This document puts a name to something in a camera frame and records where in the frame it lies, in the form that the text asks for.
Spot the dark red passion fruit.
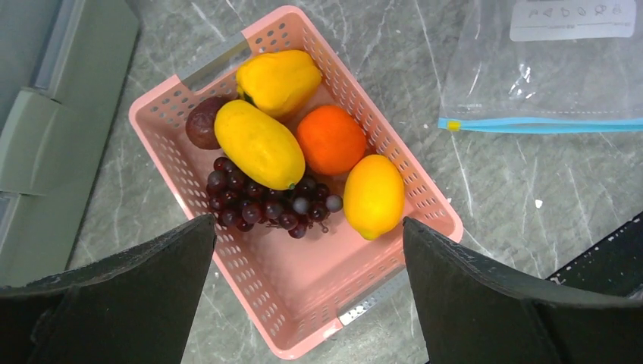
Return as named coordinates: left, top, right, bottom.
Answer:
left=185, top=96, right=230, bottom=150

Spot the yellow bell pepper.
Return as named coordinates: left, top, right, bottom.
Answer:
left=236, top=49, right=322, bottom=119

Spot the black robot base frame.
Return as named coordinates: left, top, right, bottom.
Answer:
left=547, top=213, right=642, bottom=300

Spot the dark purple grape bunch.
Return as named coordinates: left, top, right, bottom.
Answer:
left=205, top=156, right=343, bottom=239

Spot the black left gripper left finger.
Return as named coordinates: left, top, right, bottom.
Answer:
left=1, top=215, right=216, bottom=363

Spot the yellow mango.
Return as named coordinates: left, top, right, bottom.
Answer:
left=214, top=100, right=306, bottom=190

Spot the orange fruit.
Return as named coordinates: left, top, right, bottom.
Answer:
left=296, top=105, right=366, bottom=176

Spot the yellow lemon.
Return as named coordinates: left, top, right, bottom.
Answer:
left=343, top=154, right=405, bottom=240

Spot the pink plastic basket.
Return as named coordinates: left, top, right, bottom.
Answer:
left=129, top=5, right=463, bottom=359

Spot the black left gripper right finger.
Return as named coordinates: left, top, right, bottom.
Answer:
left=403, top=218, right=642, bottom=363

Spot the clear zip top bag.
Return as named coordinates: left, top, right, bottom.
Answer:
left=438, top=1, right=642, bottom=133

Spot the grey green storage box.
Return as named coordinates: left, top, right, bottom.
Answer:
left=1, top=1, right=139, bottom=286

